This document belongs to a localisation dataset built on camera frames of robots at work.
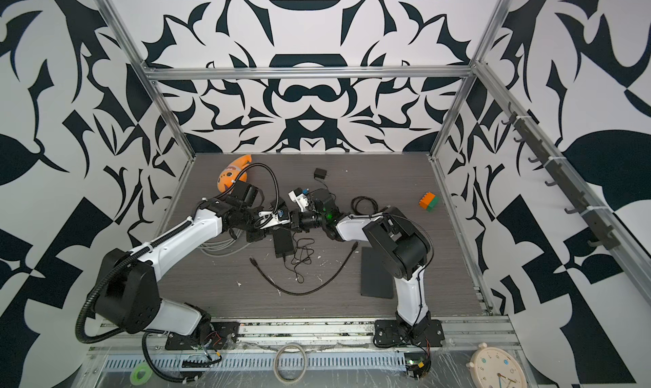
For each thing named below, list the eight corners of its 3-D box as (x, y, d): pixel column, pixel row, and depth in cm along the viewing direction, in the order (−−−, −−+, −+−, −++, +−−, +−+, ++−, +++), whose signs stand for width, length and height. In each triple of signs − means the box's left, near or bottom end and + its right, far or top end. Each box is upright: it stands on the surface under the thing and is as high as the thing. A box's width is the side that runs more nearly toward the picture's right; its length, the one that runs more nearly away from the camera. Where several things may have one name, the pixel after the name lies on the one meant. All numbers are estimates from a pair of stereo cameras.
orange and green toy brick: (417, 204, 106) (419, 199, 104) (425, 195, 109) (427, 190, 106) (430, 213, 103) (433, 208, 101) (438, 203, 106) (441, 199, 104)
